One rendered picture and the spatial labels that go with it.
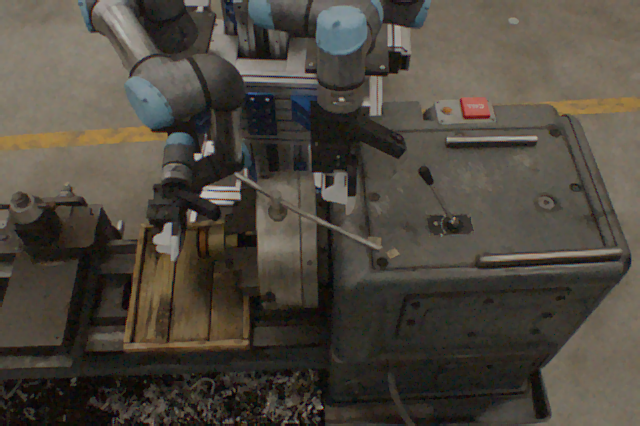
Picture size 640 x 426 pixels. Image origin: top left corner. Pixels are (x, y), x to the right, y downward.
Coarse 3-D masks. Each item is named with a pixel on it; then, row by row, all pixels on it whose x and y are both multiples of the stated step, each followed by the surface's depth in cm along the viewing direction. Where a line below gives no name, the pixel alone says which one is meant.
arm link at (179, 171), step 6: (168, 168) 149; (174, 168) 148; (180, 168) 149; (186, 168) 150; (162, 174) 149; (168, 174) 147; (174, 174) 147; (180, 174) 148; (186, 174) 149; (162, 180) 148; (186, 180) 149
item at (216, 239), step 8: (216, 224) 139; (224, 224) 138; (200, 232) 137; (208, 232) 137; (216, 232) 137; (224, 232) 137; (200, 240) 136; (208, 240) 136; (216, 240) 136; (224, 240) 136; (232, 240) 137; (240, 240) 143; (200, 248) 136; (208, 248) 136; (216, 248) 136; (224, 248) 136; (200, 256) 138; (208, 256) 138; (216, 256) 137; (224, 256) 137
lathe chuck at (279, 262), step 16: (272, 176) 134; (288, 176) 134; (256, 192) 129; (288, 192) 129; (256, 208) 127; (256, 224) 125; (272, 224) 125; (288, 224) 125; (256, 240) 125; (272, 240) 125; (288, 240) 125; (272, 256) 125; (288, 256) 125; (272, 272) 126; (288, 272) 126; (272, 288) 128; (288, 288) 128; (272, 304) 133; (288, 304) 133
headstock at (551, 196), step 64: (448, 128) 137; (512, 128) 137; (576, 128) 137; (384, 192) 126; (448, 192) 126; (512, 192) 126; (576, 192) 126; (384, 256) 118; (448, 256) 118; (384, 320) 131; (448, 320) 130; (512, 320) 132; (576, 320) 137
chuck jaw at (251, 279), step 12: (228, 252) 136; (240, 252) 136; (252, 252) 136; (228, 264) 136; (240, 264) 134; (252, 264) 134; (240, 276) 135; (252, 276) 132; (252, 288) 131; (264, 300) 132
